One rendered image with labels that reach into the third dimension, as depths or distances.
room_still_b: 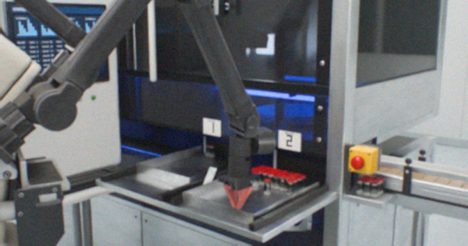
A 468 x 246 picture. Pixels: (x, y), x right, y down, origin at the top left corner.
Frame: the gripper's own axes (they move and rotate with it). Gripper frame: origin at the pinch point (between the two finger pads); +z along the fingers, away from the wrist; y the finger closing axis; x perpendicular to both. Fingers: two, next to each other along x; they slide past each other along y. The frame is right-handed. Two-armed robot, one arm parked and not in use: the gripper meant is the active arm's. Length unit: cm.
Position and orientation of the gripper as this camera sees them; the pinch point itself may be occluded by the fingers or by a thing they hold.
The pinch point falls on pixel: (237, 208)
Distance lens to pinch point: 129.4
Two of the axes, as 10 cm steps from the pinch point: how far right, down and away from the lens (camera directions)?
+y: 6.4, -0.8, 7.7
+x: -7.7, -1.3, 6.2
